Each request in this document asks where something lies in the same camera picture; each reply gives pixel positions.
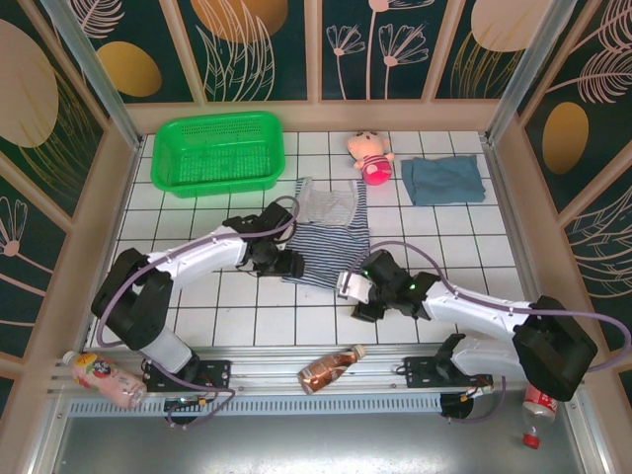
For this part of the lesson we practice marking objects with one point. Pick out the blue white striped tank top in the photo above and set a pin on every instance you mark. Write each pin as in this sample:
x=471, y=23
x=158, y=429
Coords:
x=326, y=247

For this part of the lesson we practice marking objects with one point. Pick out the plain blue tank top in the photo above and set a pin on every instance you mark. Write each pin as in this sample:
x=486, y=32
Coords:
x=444, y=180

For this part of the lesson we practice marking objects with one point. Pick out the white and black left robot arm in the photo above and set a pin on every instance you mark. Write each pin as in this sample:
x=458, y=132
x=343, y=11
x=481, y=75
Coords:
x=207, y=252

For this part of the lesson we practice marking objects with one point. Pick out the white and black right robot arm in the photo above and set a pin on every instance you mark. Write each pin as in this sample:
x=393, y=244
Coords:
x=469, y=308

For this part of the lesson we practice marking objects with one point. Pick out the brown drink bottle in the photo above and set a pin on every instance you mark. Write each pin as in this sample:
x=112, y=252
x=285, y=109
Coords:
x=323, y=372

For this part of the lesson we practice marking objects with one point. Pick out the green plastic basket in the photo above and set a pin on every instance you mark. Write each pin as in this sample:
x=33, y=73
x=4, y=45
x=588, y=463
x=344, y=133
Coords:
x=222, y=158

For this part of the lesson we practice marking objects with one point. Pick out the pink plush doll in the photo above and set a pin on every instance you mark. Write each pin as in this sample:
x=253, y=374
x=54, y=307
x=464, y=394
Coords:
x=372, y=165

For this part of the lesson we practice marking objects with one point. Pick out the clear bottle with red cap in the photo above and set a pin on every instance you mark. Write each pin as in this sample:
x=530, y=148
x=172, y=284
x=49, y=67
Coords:
x=538, y=410

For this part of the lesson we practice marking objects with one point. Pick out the pink drink bottle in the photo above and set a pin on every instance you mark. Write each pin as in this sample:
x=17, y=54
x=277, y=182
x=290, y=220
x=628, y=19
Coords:
x=103, y=375

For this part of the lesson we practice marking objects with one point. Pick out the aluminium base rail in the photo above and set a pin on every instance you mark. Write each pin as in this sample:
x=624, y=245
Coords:
x=266, y=365

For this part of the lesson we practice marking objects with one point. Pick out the aluminium frame post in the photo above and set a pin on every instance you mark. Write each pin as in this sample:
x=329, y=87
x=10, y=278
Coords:
x=521, y=74
x=105, y=84

